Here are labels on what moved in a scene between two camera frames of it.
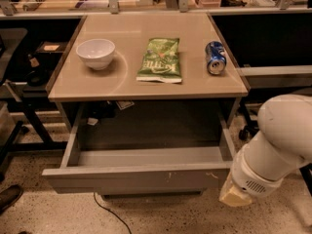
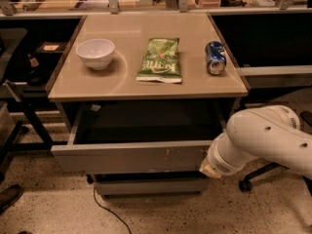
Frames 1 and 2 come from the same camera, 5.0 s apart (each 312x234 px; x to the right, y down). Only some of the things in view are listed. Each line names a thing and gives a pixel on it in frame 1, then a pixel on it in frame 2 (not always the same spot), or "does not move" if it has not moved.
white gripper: (250, 176) to (216, 164)
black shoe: (10, 196) does not move
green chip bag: (162, 61) does not move
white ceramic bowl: (97, 54) does not move
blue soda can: (215, 58) does not move
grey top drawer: (83, 171) to (138, 136)
